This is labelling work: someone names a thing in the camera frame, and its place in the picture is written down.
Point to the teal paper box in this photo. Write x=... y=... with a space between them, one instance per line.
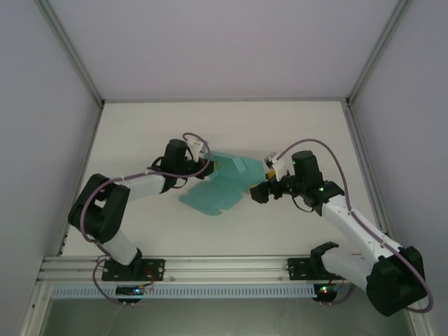
x=213 y=196

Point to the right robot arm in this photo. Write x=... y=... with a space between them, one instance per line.
x=350 y=220

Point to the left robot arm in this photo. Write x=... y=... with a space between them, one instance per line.
x=101 y=210

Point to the right circuit board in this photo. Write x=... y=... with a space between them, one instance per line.
x=327 y=290

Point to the circuit board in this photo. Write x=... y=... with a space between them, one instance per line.
x=327 y=290
x=129 y=290

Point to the left circuit board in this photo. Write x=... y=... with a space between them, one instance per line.
x=129 y=290

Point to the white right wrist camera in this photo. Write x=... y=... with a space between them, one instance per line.
x=274 y=162

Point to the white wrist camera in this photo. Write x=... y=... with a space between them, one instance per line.
x=274 y=162
x=194 y=147

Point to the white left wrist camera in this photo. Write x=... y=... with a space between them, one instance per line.
x=194 y=147

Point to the aluminium table side rail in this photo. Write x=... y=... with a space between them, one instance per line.
x=82 y=157
x=364 y=157

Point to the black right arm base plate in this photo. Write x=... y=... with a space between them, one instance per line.
x=297 y=267

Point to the aluminium mounting rail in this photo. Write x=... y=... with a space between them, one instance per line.
x=224 y=269

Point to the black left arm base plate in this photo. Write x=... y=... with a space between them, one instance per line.
x=154 y=269

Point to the aluminium frame post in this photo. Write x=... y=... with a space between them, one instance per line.
x=378 y=52
x=70 y=52

